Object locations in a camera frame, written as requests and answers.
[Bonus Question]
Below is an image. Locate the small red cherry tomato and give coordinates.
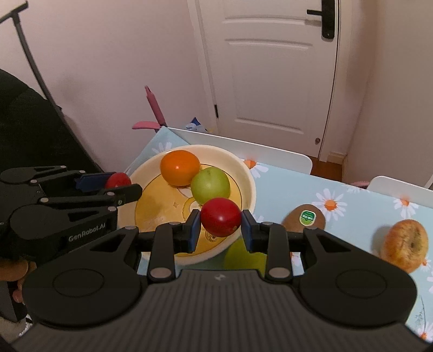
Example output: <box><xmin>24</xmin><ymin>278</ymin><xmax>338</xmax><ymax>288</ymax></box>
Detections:
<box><xmin>104</xmin><ymin>172</ymin><xmax>132</xmax><ymax>189</ymax></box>

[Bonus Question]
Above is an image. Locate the green apple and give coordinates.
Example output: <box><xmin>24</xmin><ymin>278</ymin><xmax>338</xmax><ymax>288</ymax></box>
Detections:
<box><xmin>190</xmin><ymin>167</ymin><xmax>231</xmax><ymax>205</ymax></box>
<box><xmin>222</xmin><ymin>238</ymin><xmax>266</xmax><ymax>276</ymax></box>

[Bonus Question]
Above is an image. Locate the brown kiwi with sticker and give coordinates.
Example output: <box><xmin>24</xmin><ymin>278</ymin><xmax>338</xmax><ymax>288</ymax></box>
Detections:
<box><xmin>282</xmin><ymin>204</ymin><xmax>326</xmax><ymax>233</ymax></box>

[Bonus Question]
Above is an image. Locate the large yellow-red apple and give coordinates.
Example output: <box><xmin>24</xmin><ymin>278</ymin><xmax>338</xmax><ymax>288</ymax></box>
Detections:
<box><xmin>379</xmin><ymin>219</ymin><xmax>429</xmax><ymax>273</ymax></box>

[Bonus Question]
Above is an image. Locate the black fabric chair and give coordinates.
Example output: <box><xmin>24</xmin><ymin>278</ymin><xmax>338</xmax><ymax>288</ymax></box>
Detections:
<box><xmin>0</xmin><ymin>70</ymin><xmax>101</xmax><ymax>173</ymax></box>

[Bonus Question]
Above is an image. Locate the green apple in plate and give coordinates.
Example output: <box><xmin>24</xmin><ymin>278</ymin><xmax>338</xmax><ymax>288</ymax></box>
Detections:
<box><xmin>190</xmin><ymin>167</ymin><xmax>231</xmax><ymax>205</ymax></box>

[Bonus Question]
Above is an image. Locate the large orange tangerine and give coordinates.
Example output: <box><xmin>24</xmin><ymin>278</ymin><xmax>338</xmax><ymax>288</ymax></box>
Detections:
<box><xmin>160</xmin><ymin>149</ymin><xmax>200</xmax><ymax>187</ymax></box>

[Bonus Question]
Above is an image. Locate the white chair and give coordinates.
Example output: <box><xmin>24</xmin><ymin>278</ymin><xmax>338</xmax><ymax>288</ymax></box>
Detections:
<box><xmin>367</xmin><ymin>176</ymin><xmax>433</xmax><ymax>208</ymax></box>
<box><xmin>169</xmin><ymin>128</ymin><xmax>313</xmax><ymax>175</ymax></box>

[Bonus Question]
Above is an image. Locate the blue daisy tablecloth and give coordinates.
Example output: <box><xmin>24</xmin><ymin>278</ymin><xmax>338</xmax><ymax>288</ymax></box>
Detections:
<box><xmin>126</xmin><ymin>128</ymin><xmax>432</xmax><ymax>343</ymax></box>

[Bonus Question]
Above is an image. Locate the blue plastic bag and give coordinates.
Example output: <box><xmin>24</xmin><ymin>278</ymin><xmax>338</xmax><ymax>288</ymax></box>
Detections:
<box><xmin>185</xmin><ymin>117</ymin><xmax>208</xmax><ymax>133</ymax></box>

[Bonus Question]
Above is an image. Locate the white panel door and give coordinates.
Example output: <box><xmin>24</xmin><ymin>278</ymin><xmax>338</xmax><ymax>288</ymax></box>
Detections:
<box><xmin>188</xmin><ymin>1</ymin><xmax>340</xmax><ymax>160</ymax></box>

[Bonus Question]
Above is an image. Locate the black floor stand pole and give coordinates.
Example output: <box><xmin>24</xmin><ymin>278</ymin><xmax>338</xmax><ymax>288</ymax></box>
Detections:
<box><xmin>0</xmin><ymin>1</ymin><xmax>65</xmax><ymax>120</ymax></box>

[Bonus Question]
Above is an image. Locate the pink dustpan handle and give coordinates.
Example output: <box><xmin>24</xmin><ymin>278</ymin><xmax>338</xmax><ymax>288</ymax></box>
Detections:
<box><xmin>132</xmin><ymin>121</ymin><xmax>161</xmax><ymax>132</ymax></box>

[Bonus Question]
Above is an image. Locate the pink handled broom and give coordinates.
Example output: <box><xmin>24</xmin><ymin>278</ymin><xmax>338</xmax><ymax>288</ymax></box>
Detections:
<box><xmin>145</xmin><ymin>86</ymin><xmax>167</xmax><ymax>126</ymax></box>

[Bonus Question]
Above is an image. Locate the black door handle lock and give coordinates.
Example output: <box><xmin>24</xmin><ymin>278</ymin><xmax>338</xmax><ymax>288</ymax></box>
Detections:
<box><xmin>306</xmin><ymin>0</ymin><xmax>335</xmax><ymax>40</ymax></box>

